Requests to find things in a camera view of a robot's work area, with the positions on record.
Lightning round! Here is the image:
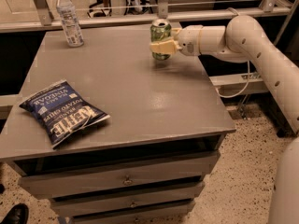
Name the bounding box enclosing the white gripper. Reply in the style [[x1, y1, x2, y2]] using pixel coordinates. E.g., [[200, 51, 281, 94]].
[[149, 25, 203, 56]]

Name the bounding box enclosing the green soda can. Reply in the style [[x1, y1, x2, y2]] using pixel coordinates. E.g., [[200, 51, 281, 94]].
[[150, 19, 171, 61]]

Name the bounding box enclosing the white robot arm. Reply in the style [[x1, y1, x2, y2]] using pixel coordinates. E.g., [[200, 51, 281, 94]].
[[149, 15, 299, 224]]

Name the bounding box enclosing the clear plastic water bottle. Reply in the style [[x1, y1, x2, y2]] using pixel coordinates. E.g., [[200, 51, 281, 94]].
[[56, 0, 84, 47]]

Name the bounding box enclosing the grey drawer cabinet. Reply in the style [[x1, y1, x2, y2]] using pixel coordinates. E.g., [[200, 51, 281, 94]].
[[0, 21, 237, 224]]

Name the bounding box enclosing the blue kettle chips bag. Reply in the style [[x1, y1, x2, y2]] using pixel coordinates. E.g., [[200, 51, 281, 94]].
[[19, 80, 109, 148]]

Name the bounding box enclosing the bottom grey drawer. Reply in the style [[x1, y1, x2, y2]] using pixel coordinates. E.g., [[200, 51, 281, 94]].
[[73, 200, 195, 224]]

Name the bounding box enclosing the grey drawer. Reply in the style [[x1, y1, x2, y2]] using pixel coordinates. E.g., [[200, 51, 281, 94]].
[[19, 151, 220, 199], [73, 200, 195, 224], [51, 178, 204, 217]]

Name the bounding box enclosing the top grey drawer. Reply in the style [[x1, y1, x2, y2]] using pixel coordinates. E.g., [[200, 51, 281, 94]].
[[19, 151, 220, 199]]

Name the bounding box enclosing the middle grey drawer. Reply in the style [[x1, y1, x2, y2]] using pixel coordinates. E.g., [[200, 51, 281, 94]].
[[51, 178, 204, 217]]

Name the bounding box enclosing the black shoe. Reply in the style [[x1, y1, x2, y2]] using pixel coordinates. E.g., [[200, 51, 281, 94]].
[[1, 203, 29, 224]]

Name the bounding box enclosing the white cable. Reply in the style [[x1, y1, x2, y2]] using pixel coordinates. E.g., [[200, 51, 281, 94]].
[[218, 7, 252, 99]]

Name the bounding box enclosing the metal railing frame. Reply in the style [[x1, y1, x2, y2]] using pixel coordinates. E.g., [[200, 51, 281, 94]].
[[0, 0, 298, 33]]

